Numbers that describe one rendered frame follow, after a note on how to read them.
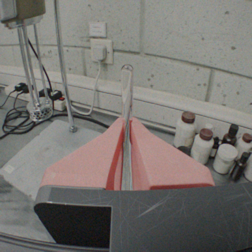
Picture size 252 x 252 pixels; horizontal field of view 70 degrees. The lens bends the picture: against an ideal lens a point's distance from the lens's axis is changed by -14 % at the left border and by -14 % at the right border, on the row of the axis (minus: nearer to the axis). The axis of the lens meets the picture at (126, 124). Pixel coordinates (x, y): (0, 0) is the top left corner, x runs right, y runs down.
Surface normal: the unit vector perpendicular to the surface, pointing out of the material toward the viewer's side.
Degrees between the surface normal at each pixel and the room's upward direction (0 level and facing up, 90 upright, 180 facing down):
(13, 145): 0
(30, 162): 0
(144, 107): 90
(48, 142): 0
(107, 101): 90
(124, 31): 90
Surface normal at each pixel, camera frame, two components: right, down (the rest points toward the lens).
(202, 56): -0.42, 0.54
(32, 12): 0.79, 0.36
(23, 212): 0.00, -0.81
